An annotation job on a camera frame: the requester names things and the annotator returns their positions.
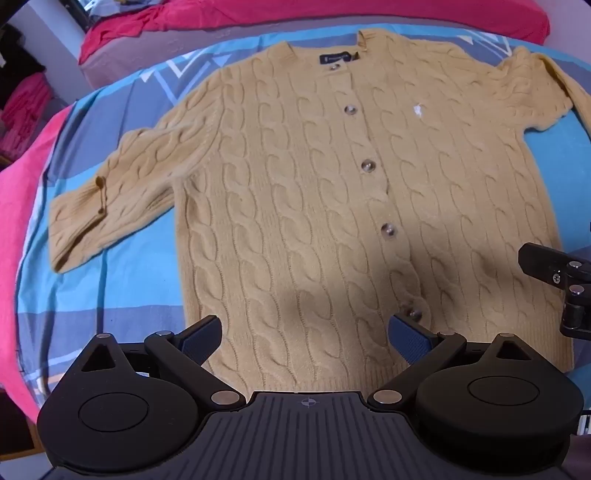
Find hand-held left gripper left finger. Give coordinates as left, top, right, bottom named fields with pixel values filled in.
left=81, top=315, right=247, bottom=412

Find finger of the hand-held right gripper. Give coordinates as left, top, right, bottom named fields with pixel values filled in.
left=518, top=242, right=591, bottom=339

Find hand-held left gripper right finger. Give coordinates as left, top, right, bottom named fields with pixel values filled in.
left=367, top=313, right=536, bottom=410

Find yellow cable-knit cardigan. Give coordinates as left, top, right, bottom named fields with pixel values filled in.
left=48, top=28, right=591, bottom=394

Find pile of pink clothes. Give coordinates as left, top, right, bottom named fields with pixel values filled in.
left=0, top=70, right=66, bottom=163

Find black clothes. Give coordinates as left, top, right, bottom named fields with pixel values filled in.
left=0, top=23, right=48, bottom=112

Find blue patterned bed sheet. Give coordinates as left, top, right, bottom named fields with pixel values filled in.
left=14, top=27, right=591, bottom=416

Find pink blanket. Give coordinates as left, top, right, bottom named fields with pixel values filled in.
left=0, top=102, right=80, bottom=426

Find red blanket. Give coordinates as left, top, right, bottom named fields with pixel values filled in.
left=78, top=0, right=551, bottom=66

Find pale blue cloth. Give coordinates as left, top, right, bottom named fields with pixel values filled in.
left=89, top=0, right=139, bottom=14

